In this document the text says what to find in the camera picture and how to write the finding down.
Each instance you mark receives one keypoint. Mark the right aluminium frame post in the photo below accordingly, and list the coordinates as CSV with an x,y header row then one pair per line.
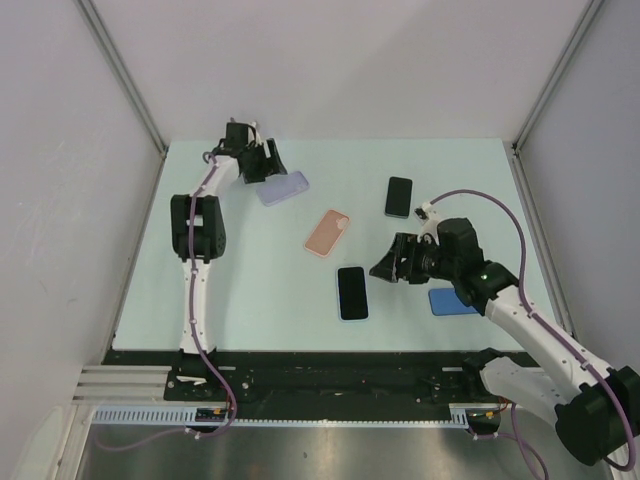
x,y
569,51

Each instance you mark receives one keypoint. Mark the light blue phone case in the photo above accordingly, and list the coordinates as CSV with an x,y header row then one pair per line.
x,y
352,321

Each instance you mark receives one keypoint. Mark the right aluminium rail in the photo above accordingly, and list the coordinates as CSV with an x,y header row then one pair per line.
x,y
587,203

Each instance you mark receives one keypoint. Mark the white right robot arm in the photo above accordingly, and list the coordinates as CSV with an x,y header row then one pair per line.
x,y
593,408

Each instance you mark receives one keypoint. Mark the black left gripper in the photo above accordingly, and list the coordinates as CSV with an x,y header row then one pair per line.
x,y
272,167

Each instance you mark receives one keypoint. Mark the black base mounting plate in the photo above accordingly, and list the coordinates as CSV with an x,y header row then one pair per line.
x,y
249,376

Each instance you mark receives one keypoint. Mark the lilac phone case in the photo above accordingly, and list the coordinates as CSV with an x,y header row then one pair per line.
x,y
282,187

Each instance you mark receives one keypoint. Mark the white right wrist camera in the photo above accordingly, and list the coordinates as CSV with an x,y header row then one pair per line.
x,y
426,212

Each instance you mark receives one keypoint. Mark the purple-edged black phone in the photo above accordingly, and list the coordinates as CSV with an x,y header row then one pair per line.
x,y
352,293

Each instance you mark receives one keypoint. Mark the teal-edged black phone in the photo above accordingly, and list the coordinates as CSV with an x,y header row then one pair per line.
x,y
398,198

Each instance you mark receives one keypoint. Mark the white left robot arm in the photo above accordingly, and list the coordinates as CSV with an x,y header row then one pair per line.
x,y
198,234

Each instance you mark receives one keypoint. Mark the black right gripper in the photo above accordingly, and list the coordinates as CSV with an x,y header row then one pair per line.
x,y
390,267

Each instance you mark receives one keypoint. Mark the aluminium frame post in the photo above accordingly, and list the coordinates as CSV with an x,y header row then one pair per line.
x,y
121,73
569,51

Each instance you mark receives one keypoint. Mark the blue phone face down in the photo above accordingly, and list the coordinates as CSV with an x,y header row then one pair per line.
x,y
445,302

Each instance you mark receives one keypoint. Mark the pink phone case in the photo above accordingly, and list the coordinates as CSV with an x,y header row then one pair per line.
x,y
327,233

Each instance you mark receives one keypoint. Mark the left aluminium frame post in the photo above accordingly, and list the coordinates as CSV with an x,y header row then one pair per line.
x,y
121,73

